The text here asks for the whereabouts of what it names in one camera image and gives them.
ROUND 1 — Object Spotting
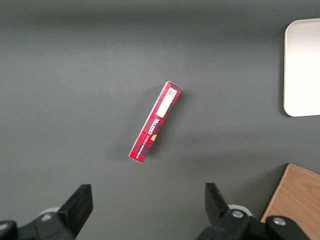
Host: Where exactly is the wooden drawer cabinet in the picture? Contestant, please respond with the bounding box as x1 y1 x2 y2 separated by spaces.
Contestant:
259 163 320 240

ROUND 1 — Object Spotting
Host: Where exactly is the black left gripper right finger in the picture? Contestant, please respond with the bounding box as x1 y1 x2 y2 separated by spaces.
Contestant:
196 182 311 240

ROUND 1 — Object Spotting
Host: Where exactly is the red tartan cookie box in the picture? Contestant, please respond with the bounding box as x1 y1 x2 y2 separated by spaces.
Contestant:
128 80 184 165

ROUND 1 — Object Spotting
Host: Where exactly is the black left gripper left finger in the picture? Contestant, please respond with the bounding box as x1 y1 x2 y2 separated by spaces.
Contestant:
0 184 94 240

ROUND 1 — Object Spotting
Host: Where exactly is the white plastic tray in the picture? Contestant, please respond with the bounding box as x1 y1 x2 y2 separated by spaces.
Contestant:
283 17 320 118

